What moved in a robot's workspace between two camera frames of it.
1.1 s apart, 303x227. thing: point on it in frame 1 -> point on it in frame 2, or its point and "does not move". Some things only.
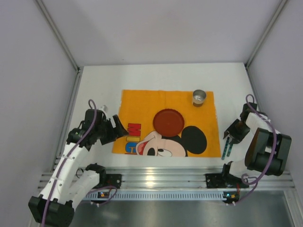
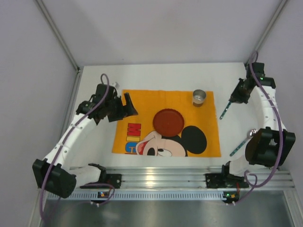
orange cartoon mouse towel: (199, 137) does not move
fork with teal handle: (225, 149) -> (225, 110)
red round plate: (168, 122) does not move
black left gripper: (109, 131) -> (123, 109)
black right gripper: (233, 133) -> (236, 96)
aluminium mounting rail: (140, 178) does not move
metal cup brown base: (199, 97) does not move
